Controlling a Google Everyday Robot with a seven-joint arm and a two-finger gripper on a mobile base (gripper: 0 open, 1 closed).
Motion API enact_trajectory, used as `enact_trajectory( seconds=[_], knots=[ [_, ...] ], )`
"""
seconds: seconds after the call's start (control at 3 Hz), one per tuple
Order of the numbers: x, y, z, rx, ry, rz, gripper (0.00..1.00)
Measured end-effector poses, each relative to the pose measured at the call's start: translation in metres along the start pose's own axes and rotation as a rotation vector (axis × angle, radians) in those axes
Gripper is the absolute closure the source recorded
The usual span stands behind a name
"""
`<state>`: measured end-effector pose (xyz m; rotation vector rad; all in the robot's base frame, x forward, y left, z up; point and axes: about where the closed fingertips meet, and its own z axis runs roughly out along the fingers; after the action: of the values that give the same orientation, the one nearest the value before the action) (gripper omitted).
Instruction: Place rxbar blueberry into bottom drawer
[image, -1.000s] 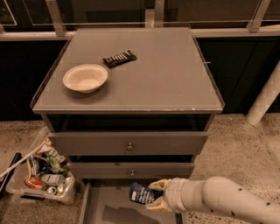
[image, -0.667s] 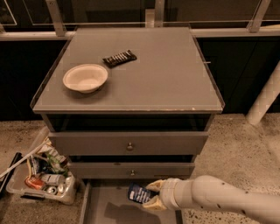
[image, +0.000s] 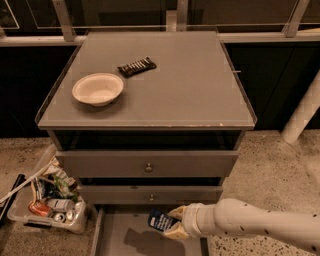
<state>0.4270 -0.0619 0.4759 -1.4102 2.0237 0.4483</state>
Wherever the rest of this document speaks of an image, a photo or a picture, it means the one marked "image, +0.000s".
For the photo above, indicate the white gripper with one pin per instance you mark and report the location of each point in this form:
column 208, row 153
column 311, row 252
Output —
column 191, row 220

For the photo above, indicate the blue rxbar blueberry bar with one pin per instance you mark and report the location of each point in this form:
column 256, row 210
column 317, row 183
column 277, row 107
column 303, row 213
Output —
column 160, row 220

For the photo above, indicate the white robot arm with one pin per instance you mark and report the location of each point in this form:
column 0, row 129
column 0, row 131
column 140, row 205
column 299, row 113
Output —
column 235, row 218

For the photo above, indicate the grey open bottom drawer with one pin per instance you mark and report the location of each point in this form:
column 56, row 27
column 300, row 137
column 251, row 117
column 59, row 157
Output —
column 123, row 230

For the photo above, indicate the grey middle drawer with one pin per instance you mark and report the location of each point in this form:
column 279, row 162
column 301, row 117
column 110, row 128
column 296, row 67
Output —
column 149, row 195

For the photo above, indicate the grey drawer cabinet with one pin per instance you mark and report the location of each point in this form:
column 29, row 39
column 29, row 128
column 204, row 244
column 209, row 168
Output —
column 192, row 101

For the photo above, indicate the grey top drawer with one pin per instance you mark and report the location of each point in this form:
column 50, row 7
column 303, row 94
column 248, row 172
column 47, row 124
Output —
column 147, row 164

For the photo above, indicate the silver soda can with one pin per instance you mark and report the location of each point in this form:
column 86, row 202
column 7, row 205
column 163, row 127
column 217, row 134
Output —
column 60, row 205

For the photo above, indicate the clear plastic trash bin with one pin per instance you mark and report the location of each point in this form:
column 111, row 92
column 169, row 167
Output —
column 48, row 197

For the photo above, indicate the red crushed can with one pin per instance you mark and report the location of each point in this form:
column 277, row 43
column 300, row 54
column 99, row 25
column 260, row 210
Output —
column 40, row 209

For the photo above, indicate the white stick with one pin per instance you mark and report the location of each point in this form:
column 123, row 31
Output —
column 38, row 173

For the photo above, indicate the white paper bowl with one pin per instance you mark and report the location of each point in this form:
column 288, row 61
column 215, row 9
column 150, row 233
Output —
column 98, row 89

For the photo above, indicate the black snack bar wrapper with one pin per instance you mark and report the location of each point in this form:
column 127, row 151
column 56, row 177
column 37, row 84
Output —
column 137, row 67

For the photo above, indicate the white diagonal pole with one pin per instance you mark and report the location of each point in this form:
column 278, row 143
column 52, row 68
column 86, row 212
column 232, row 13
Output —
column 304, row 112

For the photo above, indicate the metal window railing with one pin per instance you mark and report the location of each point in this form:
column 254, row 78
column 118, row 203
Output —
column 68, row 22

